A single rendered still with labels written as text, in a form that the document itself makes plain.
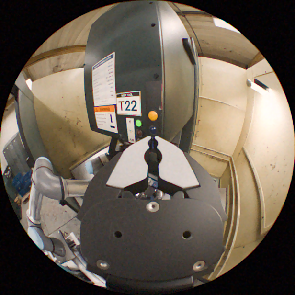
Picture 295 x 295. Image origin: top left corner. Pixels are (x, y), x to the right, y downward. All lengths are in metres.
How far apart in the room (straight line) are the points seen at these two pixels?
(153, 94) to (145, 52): 0.12
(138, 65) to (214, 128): 1.16
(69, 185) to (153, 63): 0.47
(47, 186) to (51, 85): 1.26
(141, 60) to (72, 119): 1.30
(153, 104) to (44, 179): 0.43
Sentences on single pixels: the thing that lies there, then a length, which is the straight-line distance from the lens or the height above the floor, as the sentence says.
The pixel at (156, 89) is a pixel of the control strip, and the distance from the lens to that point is 0.24.
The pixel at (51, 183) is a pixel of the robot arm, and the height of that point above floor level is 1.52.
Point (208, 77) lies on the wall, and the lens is 1.27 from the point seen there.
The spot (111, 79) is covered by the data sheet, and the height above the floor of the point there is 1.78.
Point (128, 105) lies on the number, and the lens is 0.29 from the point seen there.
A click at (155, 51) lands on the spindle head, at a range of 0.26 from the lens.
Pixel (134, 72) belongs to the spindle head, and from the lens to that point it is 0.28.
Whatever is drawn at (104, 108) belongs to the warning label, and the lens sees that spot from 0.39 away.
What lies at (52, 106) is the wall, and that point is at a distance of 1.42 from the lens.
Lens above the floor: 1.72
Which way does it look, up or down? 32 degrees down
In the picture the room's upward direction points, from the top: 2 degrees counter-clockwise
